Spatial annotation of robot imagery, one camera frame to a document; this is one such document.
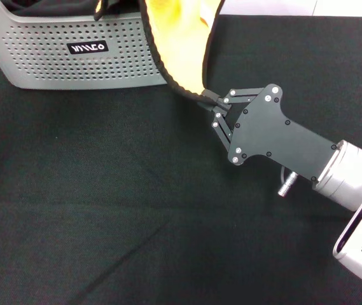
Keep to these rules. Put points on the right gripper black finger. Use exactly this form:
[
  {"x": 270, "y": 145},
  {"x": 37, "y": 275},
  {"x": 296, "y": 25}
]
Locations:
[
  {"x": 241, "y": 95},
  {"x": 220, "y": 125}
]

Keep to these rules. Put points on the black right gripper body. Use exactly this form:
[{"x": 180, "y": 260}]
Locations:
[{"x": 269, "y": 133}]

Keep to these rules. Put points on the grey yellow towel black edge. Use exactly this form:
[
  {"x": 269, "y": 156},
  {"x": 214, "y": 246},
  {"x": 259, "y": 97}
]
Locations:
[{"x": 180, "y": 38}]

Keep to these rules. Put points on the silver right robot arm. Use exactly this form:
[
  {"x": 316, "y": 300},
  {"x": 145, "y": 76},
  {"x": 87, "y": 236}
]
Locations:
[{"x": 349, "y": 178}]

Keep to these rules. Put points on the black tablecloth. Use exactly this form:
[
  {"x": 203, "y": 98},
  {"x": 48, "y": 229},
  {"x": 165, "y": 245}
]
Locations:
[{"x": 104, "y": 206}]

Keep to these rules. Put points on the grey perforated storage box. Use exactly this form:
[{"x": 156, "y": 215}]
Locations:
[{"x": 56, "y": 70}]

